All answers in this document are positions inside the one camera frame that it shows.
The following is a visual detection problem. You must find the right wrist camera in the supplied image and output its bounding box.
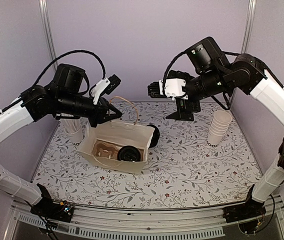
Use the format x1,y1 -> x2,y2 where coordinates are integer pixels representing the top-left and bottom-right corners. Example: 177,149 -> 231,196
147,70 -> 194,100

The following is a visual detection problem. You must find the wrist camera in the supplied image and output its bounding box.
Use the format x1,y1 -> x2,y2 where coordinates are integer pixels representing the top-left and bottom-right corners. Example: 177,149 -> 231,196
89,74 -> 121,105
147,70 -> 194,100

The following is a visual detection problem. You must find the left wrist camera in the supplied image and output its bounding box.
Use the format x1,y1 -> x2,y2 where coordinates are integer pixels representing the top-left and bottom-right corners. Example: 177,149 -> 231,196
89,74 -> 121,105

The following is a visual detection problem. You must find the brown cardboard cup carrier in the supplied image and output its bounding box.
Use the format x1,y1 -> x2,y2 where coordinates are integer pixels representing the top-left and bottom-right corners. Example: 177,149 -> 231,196
92,141 -> 119,159

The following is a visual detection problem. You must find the stack of black lids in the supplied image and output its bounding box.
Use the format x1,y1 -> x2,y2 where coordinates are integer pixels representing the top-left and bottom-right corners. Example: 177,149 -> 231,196
148,124 -> 160,148

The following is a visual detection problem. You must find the cup of white straws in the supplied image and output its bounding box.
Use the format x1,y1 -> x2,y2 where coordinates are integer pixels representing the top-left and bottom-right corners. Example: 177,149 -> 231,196
59,119 -> 84,147

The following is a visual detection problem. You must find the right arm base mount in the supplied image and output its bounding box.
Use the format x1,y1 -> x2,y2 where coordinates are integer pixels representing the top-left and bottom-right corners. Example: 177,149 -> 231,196
223,200 -> 266,235

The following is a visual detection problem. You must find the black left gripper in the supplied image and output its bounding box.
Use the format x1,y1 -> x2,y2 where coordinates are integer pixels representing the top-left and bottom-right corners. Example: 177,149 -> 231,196
57,90 -> 123,128

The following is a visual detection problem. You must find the black plastic cup lid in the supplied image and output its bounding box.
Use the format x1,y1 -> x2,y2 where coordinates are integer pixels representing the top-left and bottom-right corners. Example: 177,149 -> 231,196
117,145 -> 141,162

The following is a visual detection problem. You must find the left aluminium frame post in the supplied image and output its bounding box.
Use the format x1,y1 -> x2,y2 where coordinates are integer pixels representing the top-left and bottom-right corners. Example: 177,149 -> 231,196
38,0 -> 56,60

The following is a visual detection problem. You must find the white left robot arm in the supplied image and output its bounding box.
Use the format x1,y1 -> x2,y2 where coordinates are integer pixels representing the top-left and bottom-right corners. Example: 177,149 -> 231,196
0,50 -> 122,217

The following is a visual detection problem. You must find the stack of white paper cups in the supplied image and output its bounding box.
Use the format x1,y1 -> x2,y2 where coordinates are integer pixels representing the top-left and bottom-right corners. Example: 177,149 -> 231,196
207,110 -> 233,148

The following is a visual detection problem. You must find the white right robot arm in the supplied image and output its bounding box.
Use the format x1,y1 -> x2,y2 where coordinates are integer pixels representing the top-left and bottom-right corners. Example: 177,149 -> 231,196
159,36 -> 284,218

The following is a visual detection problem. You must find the metal front rail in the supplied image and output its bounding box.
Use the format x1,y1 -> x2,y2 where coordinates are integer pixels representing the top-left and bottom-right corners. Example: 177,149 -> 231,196
4,195 -> 284,240

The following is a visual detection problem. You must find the right aluminium frame post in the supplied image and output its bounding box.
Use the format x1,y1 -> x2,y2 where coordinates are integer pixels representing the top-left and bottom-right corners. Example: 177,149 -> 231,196
241,0 -> 257,54

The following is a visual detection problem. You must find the floral patterned table mat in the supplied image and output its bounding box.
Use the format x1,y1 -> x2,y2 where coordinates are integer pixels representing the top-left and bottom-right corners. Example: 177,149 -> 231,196
34,102 -> 262,209

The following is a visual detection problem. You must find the aluminium frame post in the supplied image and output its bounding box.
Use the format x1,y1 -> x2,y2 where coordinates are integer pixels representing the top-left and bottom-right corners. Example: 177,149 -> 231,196
38,0 -> 56,60
241,0 -> 257,54

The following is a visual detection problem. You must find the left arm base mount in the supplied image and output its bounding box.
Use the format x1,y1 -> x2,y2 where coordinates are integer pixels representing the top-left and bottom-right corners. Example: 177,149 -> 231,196
30,198 -> 74,223

